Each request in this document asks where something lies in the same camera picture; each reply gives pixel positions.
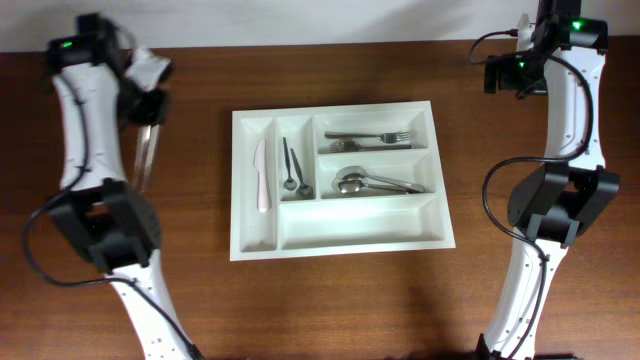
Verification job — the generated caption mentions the right black cable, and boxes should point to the right black cable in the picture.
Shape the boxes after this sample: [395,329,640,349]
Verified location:
[468,29,596,360]

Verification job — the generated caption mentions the small teaspoon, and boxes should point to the small teaspoon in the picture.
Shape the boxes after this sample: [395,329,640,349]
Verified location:
[290,149,314,200]
[282,138,297,191]

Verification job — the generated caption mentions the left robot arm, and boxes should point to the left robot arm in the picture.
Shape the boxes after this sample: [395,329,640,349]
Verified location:
[44,13,202,359]

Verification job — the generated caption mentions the metal fork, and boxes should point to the metal fork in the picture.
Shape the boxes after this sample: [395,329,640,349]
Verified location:
[324,132,411,144]
[329,139,412,153]

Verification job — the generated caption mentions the large metal spoon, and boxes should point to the large metal spoon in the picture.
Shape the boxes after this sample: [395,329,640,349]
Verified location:
[332,178,419,194]
[336,166,426,193]

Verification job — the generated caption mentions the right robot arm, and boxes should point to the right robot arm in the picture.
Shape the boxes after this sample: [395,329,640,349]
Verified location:
[469,0,620,360]

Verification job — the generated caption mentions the white cutlery tray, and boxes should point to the white cutlery tray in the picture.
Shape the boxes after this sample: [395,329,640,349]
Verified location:
[230,101,455,261]

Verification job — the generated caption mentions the white plastic knife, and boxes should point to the white plastic knife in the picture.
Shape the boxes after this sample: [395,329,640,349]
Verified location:
[253,138,271,213]

